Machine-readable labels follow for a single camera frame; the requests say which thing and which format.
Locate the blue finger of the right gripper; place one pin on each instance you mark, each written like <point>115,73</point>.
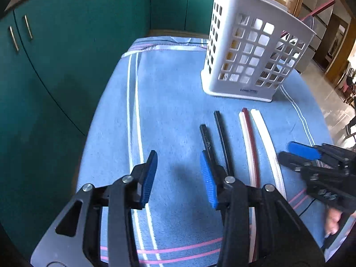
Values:
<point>292,161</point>
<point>305,151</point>

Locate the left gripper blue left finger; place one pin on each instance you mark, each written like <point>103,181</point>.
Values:
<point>144,175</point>

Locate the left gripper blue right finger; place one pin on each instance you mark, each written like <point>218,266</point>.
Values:
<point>214,178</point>

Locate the teal lower kitchen cabinets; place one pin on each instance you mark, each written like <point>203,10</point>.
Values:
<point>63,96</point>

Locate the black chopstick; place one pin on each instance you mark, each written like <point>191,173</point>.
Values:
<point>208,147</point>
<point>224,142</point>

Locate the right hand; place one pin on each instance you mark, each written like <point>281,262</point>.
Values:
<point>333,217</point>

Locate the white plastic utensil basket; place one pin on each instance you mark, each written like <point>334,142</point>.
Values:
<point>253,46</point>

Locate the red handled spoon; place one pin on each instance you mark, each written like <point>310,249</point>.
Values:
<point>308,20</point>

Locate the red white chopstick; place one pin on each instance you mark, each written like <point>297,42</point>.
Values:
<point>253,167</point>

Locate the black chopstick right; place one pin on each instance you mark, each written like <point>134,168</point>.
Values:
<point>224,142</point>

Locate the blue striped table cloth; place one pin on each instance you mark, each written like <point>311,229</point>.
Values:
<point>194,144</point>

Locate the black chopstick left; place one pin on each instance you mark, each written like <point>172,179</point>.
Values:
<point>208,147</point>

